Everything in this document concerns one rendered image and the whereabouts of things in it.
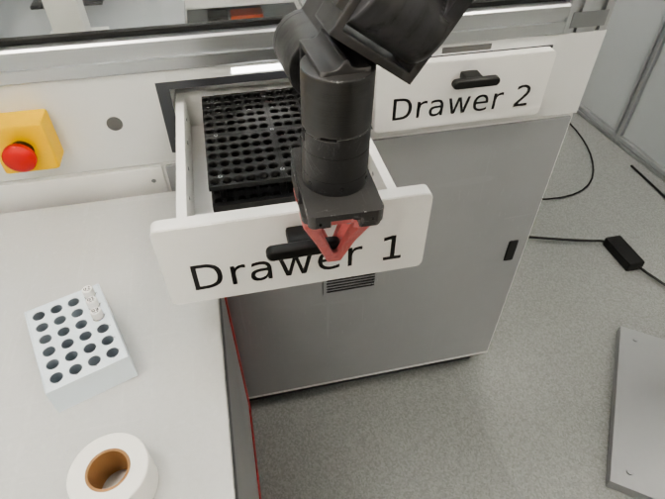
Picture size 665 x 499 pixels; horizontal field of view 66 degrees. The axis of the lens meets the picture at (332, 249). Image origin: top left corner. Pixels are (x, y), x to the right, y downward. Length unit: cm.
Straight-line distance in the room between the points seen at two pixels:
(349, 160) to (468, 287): 85
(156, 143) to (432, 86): 43
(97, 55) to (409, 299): 79
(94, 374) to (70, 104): 39
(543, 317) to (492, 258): 58
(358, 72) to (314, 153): 7
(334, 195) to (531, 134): 62
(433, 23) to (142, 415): 46
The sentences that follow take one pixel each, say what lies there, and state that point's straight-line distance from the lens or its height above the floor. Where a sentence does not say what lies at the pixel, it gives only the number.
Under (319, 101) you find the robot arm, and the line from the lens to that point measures 39.
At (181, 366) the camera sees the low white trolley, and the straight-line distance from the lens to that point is 62.
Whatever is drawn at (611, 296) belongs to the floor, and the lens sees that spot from 189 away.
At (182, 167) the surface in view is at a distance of 66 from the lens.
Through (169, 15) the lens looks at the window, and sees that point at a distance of 77.
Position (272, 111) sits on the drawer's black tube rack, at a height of 90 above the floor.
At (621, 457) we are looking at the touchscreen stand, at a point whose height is 3.
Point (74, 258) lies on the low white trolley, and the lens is 79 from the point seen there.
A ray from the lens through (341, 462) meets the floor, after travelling 137.
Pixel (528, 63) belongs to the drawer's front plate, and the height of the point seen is 91.
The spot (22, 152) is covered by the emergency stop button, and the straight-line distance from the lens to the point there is 78.
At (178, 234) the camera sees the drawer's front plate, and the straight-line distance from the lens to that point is 52.
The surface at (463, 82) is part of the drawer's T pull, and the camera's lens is 82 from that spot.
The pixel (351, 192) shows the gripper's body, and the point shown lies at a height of 99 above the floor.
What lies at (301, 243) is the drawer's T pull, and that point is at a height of 91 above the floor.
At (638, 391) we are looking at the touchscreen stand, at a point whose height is 3.
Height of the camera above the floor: 126
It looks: 44 degrees down
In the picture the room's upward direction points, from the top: straight up
